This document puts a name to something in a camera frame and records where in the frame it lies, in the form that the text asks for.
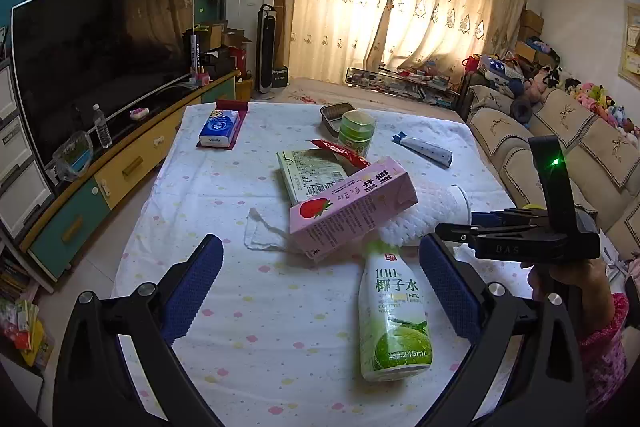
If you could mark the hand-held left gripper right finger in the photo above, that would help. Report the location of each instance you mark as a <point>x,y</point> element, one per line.
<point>445,287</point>

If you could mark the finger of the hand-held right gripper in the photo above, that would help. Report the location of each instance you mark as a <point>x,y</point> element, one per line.
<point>485,218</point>
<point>452,232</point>

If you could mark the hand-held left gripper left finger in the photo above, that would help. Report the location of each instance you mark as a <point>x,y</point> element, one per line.
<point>200,287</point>

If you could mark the coconut water bottle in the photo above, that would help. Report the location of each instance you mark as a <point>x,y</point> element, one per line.
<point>395,307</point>

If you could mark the pink strawberry milk carton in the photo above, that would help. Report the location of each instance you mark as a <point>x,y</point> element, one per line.
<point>350,212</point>

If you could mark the red snack bag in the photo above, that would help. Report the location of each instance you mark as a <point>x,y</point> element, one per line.
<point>345,155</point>

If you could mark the person's right forearm pink sleeve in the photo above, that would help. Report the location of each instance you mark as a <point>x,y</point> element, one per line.
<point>605,347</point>

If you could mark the person's right hand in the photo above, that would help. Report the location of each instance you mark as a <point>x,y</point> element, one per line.
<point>575,279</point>

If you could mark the dotted white tablecloth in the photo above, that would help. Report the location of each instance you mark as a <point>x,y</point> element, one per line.
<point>250,332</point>

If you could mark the crumpled clear plastic wrapper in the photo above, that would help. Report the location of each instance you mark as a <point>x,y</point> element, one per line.
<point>257,234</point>

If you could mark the beige sofa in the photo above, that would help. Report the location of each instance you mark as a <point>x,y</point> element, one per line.
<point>500,127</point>

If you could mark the blue white tube wrapper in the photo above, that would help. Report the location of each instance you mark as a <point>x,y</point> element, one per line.
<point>425,150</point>

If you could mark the pile of plush toys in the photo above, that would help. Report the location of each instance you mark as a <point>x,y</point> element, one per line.
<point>595,97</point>

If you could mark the green plastic jar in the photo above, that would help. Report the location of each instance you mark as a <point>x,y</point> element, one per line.
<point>356,132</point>

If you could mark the stacked brown cardboard boxes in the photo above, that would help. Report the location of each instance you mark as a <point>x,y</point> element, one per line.
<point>530,32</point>

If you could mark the blue white tissue box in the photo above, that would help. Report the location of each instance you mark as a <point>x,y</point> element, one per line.
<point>217,129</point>

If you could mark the cluttered glass coffee table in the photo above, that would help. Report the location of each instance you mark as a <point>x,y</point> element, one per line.
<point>400,82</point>

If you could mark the brown plastic food tray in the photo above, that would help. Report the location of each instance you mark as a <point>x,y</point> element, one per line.
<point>331,114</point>

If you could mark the pile of books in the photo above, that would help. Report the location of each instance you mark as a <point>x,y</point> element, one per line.
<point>22,312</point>

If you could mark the glass ashtray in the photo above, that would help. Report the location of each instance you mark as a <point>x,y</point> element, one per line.
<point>72,157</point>

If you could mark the small pink white case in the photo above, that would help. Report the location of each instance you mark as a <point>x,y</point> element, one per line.
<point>139,114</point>

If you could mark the dark red mat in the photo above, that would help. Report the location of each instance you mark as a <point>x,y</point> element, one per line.
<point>235,106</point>

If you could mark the clear water bottle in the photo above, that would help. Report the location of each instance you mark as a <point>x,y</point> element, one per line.
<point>102,127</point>

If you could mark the yellow bin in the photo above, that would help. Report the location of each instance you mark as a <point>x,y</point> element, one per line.
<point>243,89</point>

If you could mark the white drawer unit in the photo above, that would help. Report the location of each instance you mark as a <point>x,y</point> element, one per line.
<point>17,157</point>

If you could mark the small black box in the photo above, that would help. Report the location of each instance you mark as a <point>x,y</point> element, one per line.
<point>279,77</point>

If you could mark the cream patterned curtain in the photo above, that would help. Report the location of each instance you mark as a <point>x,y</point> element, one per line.
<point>375,7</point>

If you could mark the black tower fan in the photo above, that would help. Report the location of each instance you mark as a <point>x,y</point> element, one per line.
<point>266,52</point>

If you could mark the pile of cardboard boxes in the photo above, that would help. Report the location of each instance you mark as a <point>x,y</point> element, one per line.
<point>220,42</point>

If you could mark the large flat television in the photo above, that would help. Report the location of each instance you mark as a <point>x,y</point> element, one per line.
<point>100,57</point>

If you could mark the wall poster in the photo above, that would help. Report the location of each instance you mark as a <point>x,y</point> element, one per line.
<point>631,42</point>

